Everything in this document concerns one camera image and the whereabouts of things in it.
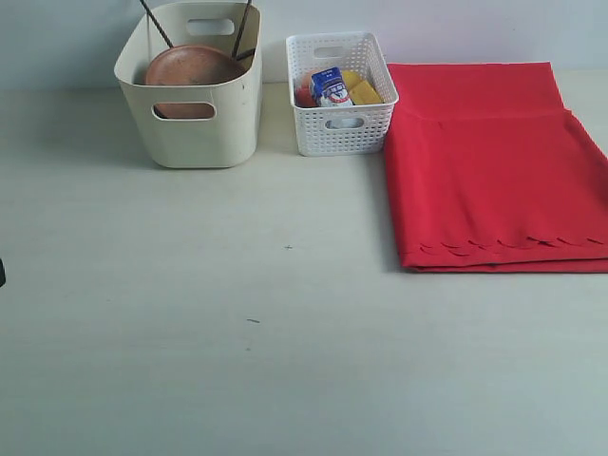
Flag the dark brown chopstick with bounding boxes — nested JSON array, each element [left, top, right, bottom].
[[231, 0, 253, 60], [139, 0, 174, 48]]

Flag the red sausage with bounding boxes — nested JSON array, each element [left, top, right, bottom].
[[294, 85, 317, 108]]

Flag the white blue milk carton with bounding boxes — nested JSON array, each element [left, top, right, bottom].
[[310, 66, 353, 107]]

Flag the yellow cheese wedge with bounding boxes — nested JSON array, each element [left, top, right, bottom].
[[342, 70, 384, 105]]

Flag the red table cloth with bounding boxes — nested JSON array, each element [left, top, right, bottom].
[[384, 63, 607, 273]]

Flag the brown wooden spoon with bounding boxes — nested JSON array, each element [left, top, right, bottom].
[[235, 48, 256, 62]]

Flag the cream plastic tub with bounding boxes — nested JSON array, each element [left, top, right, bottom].
[[114, 2, 262, 168]]

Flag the white perforated plastic basket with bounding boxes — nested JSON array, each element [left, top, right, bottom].
[[286, 31, 399, 157]]

